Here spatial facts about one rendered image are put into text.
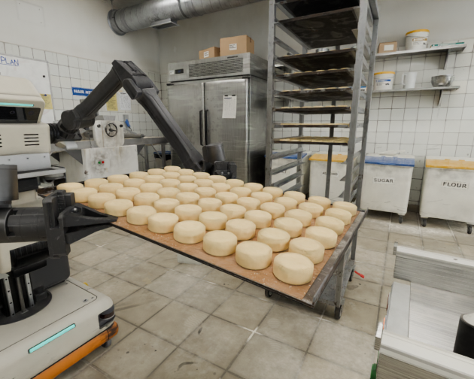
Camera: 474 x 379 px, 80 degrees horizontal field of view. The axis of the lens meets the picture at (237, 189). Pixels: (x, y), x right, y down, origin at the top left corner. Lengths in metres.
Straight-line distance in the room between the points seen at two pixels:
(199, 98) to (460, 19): 3.25
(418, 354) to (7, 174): 0.61
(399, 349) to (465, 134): 4.08
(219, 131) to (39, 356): 3.27
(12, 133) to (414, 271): 1.34
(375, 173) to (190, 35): 3.88
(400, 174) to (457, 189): 0.55
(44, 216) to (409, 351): 0.53
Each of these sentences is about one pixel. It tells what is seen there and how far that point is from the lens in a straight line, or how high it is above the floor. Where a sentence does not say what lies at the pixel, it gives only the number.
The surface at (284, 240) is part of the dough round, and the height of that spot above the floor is 0.98.
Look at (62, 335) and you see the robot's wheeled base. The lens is 1.61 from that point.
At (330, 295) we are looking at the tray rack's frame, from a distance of 1.89.
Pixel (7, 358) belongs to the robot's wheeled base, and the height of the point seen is 0.26.
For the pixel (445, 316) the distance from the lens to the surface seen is 0.61.
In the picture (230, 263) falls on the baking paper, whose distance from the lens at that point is 0.39.
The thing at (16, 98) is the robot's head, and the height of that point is 1.24.
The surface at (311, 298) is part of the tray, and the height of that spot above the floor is 0.95.
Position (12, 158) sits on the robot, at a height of 1.02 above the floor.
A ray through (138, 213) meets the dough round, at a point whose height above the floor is 1.00.
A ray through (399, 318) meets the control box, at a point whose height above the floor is 0.84.
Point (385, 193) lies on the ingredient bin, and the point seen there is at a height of 0.35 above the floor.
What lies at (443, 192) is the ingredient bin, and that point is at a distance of 3.80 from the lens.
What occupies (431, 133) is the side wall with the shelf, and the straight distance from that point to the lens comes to 4.37.
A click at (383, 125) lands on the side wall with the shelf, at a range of 4.36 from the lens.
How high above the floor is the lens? 1.14
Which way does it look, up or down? 13 degrees down
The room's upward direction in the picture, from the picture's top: straight up
